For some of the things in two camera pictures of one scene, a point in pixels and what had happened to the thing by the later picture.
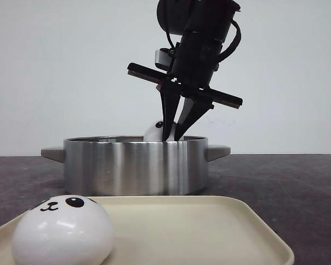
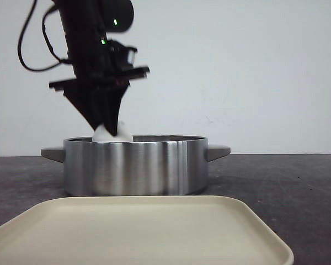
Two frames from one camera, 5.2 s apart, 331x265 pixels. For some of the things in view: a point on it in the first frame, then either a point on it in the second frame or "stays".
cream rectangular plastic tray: (174, 230) stays
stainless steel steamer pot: (130, 166) stays
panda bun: (64, 229) → (101, 134)
